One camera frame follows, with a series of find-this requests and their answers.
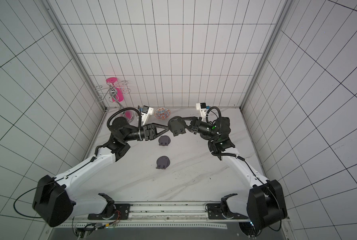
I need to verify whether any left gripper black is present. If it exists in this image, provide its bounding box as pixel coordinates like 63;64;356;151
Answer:
124;122;170;141

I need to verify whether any black phone stand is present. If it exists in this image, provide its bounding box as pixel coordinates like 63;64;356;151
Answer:
168;116;186;137

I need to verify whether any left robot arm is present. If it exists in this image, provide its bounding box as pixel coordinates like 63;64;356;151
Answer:
32;107;170;227

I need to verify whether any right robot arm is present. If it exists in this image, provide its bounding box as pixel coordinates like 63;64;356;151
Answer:
169;107;287;231

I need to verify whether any colourful patterned bowl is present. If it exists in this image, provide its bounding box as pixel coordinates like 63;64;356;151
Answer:
155;107;171;120

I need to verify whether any pink cup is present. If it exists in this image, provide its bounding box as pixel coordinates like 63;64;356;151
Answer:
106;77;124;103

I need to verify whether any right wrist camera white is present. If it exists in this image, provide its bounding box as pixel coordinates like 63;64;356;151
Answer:
195;103;209;122

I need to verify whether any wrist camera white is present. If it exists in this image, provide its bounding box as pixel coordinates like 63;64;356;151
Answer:
195;103;209;122
140;106;154;126

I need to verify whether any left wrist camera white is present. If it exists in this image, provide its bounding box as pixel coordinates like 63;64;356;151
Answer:
140;106;154;126

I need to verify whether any aluminium mounting rail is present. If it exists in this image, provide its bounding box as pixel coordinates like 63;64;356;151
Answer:
46;200;290;229

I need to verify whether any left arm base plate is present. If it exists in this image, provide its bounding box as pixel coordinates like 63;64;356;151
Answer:
88;204;131;221

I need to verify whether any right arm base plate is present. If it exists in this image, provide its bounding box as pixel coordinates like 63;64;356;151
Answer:
205;203;248;220

